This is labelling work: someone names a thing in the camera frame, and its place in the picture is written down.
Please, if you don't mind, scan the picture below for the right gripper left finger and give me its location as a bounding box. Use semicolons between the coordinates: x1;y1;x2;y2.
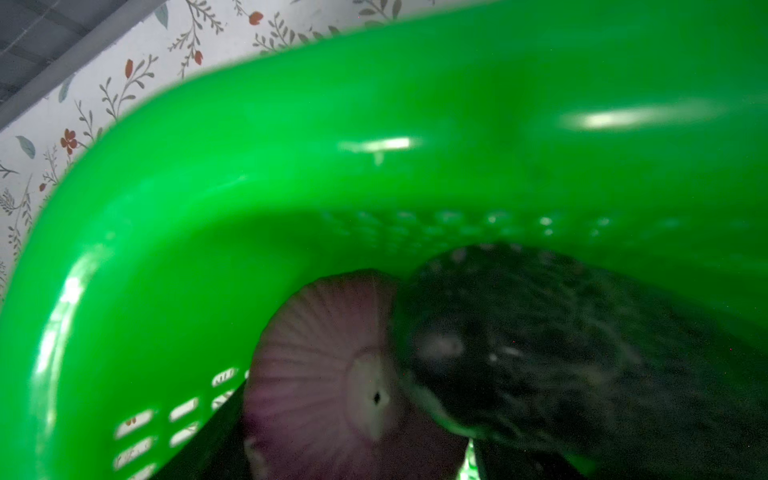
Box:
152;384;252;480

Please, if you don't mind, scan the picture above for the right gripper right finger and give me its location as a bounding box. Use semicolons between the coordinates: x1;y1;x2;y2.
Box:
472;439;585;480

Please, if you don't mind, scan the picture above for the toy purple onion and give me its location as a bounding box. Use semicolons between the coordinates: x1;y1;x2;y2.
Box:
243;270;468;479

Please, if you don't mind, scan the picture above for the toy dark eggplant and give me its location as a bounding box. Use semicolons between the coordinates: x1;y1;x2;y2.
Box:
390;243;767;479

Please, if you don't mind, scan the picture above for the green plastic basket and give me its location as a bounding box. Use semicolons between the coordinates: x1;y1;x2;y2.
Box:
1;1;767;479

